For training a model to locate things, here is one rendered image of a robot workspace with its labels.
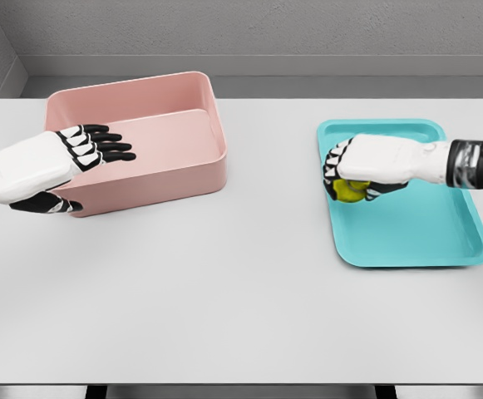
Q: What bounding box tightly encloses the blue rectangular tray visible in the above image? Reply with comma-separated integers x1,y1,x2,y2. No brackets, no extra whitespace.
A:
316,118,483,269

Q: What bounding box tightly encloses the pink rectangular basket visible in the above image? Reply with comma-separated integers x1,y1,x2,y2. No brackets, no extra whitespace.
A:
43,71,229,219

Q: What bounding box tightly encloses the yellow tennis ball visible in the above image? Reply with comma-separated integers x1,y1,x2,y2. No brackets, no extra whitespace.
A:
333,178,369,204

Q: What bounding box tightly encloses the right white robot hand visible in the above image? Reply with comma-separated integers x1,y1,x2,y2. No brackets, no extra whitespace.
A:
322,133,431,203

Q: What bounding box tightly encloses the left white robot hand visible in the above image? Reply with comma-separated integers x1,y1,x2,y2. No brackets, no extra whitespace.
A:
0,123,137,215

